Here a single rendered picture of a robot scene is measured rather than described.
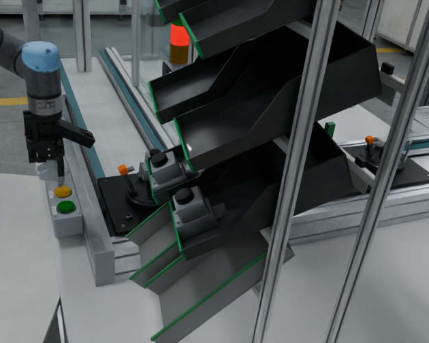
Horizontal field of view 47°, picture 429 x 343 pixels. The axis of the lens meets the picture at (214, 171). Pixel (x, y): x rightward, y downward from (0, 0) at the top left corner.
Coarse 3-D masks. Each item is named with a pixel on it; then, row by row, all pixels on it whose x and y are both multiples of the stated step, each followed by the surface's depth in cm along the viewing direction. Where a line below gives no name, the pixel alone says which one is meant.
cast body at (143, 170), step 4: (148, 152) 121; (152, 152) 119; (156, 152) 119; (148, 156) 119; (144, 160) 122; (140, 164) 121; (144, 164) 121; (140, 168) 121; (144, 168) 120; (140, 172) 122; (144, 172) 119; (144, 176) 120; (148, 176) 120
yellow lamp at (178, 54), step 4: (172, 44) 126; (172, 48) 127; (176, 48) 126; (180, 48) 126; (184, 48) 126; (188, 48) 128; (172, 52) 127; (176, 52) 127; (180, 52) 127; (184, 52) 127; (172, 56) 128; (176, 56) 127; (180, 56) 127; (184, 56) 128; (172, 60) 128; (176, 60) 128; (180, 60) 128; (184, 60) 128; (180, 64) 128
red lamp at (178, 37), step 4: (172, 24) 124; (172, 28) 124; (176, 28) 123; (180, 28) 123; (184, 28) 124; (172, 32) 125; (176, 32) 124; (180, 32) 124; (184, 32) 124; (172, 36) 125; (176, 36) 125; (180, 36) 124; (184, 36) 125; (188, 36) 126; (172, 40) 126; (176, 40) 125; (180, 40) 125; (184, 40) 125; (188, 40) 126; (176, 44) 126; (180, 44) 126; (184, 44) 126; (188, 44) 127
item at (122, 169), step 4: (124, 164) 119; (120, 168) 118; (124, 168) 118; (128, 168) 120; (132, 168) 119; (120, 172) 118; (124, 172) 118; (128, 172) 119; (124, 176) 119; (128, 176) 120; (128, 180) 120; (128, 184) 121; (132, 184) 121; (132, 188) 122
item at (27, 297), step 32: (0, 192) 141; (32, 192) 142; (0, 224) 129; (32, 224) 130; (0, 256) 118; (32, 256) 120; (0, 288) 110; (32, 288) 111; (0, 320) 102; (32, 320) 103
